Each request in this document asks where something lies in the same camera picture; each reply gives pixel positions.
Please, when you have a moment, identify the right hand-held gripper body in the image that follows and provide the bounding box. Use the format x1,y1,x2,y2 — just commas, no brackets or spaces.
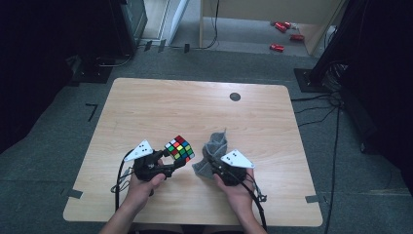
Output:
213,149,256,187

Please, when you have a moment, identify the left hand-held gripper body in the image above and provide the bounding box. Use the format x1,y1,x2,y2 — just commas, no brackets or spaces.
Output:
124,139,167,182

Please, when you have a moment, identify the multicoloured puzzle cube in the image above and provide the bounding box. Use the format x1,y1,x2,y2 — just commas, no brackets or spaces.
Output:
164,135,196,164

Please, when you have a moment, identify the grey fluffy cloth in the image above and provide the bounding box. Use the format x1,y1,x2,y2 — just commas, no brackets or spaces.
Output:
191,128,230,180

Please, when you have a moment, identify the person's right hand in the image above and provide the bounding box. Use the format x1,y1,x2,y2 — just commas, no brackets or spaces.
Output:
212,168,258,218

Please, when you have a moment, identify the person's left hand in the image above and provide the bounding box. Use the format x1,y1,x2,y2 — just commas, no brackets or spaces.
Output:
125,173,167,210

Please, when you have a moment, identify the black stand base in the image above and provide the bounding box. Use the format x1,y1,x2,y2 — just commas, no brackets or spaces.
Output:
68,55,114,86
293,67,329,94

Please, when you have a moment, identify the black cabinet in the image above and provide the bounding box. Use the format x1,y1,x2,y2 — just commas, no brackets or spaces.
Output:
109,0,149,57

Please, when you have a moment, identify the white board panel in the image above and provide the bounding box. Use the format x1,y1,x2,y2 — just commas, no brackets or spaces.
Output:
168,0,191,46

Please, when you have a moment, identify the dark curtain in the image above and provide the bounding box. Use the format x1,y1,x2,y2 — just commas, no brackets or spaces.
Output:
337,0,413,196
0,0,122,154

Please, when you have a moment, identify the left hand-held gripper cable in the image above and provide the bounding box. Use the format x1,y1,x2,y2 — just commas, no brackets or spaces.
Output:
110,148,136,213

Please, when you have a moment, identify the hand-held gripper cable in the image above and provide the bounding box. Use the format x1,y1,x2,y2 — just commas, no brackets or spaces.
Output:
223,165,269,232
110,148,136,213

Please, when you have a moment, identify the right hand-held gripper cable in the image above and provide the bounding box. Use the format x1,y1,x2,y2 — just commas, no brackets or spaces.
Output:
223,165,269,232

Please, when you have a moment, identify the looped black floor cable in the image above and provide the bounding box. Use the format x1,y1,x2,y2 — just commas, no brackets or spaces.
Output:
95,53,134,68

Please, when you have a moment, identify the long black floor cable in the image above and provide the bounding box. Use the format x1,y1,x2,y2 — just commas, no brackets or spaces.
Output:
323,106,343,234

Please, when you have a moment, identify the black hanging cable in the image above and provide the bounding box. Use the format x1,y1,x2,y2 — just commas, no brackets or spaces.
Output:
170,0,221,51

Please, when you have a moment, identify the coiled cable bundle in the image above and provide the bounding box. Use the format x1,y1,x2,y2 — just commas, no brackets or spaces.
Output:
323,62,349,93

